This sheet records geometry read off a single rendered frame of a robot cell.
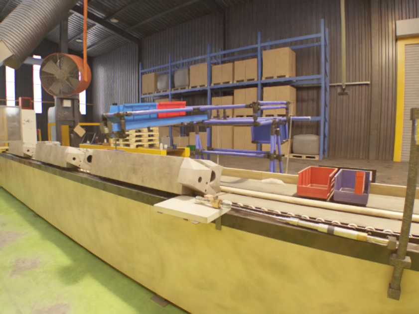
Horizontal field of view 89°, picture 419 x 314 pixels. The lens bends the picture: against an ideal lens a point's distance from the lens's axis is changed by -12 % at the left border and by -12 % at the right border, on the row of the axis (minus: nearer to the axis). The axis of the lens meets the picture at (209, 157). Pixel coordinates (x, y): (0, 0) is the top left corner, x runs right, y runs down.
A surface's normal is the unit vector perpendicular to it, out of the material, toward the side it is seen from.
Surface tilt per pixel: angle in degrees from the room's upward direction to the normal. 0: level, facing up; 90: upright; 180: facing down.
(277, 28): 90
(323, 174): 88
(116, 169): 80
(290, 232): 90
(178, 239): 91
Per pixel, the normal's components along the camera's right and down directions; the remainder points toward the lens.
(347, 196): -0.58, 0.18
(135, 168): -0.58, -0.07
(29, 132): 0.81, 0.07
